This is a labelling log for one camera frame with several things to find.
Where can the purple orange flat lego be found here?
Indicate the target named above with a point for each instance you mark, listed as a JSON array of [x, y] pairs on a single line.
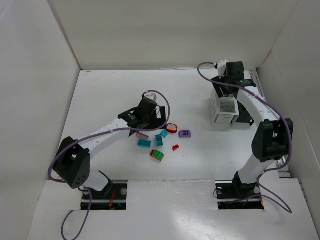
[[142, 136]]

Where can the red green stacked lego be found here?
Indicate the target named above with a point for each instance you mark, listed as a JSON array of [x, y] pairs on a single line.
[[157, 155]]

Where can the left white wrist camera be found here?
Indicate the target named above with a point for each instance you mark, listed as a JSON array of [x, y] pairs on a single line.
[[152, 96]]

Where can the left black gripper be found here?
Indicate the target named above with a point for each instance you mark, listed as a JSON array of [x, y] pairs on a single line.
[[155, 119]]

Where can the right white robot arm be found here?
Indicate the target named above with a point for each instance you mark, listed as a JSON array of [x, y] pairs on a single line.
[[272, 138]]

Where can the white slatted container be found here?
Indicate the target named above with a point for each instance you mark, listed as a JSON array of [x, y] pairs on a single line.
[[223, 110]]

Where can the teal two-by-three lego brick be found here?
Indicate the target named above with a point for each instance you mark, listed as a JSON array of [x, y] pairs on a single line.
[[144, 143]]

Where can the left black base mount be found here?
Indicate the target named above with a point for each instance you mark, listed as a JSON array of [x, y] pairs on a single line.
[[112, 198]]

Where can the small teal lego brick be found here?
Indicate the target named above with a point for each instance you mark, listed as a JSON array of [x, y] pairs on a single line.
[[164, 133]]

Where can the small red lego brick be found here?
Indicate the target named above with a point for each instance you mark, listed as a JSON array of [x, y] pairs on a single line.
[[175, 147]]

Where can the red flower lego piece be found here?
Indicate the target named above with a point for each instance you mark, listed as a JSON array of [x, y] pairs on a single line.
[[171, 128]]

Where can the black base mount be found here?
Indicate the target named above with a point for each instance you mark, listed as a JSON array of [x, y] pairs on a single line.
[[112, 198], [233, 195]]

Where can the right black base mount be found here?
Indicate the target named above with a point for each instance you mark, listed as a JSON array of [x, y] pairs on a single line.
[[233, 195]]

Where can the purple square lego brick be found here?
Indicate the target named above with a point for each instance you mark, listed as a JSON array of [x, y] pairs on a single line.
[[184, 134]]

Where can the teal tall lego brick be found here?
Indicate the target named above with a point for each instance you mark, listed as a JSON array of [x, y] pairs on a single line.
[[159, 140]]

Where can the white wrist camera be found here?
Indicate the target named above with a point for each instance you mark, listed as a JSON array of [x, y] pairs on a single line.
[[221, 68], [152, 96]]

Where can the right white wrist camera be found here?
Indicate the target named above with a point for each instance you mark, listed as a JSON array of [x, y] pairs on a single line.
[[221, 68]]

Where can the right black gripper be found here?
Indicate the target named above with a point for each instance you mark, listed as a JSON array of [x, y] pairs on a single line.
[[225, 88]]

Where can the black slatted container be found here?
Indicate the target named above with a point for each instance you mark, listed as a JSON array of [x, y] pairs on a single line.
[[244, 117]]

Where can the aluminium rail right edge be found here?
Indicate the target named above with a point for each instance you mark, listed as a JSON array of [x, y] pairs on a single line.
[[255, 77]]

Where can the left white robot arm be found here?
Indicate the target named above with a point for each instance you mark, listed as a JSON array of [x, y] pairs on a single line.
[[73, 159]]

